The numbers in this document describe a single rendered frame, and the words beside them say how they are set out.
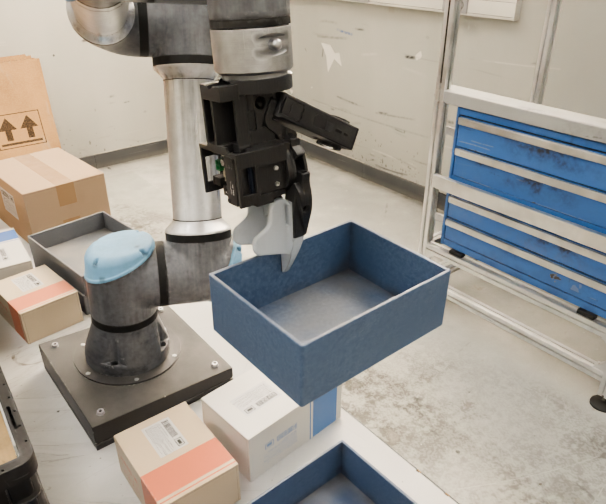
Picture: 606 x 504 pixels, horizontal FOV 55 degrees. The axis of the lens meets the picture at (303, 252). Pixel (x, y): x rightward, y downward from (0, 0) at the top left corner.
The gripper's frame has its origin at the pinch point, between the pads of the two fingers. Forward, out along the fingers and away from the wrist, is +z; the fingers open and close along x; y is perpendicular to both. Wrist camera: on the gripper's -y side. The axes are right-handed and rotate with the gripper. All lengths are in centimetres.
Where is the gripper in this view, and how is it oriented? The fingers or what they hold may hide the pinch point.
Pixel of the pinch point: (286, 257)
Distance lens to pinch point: 65.1
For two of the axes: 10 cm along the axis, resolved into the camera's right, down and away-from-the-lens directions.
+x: 6.1, 3.0, -7.3
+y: -7.9, 3.0, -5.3
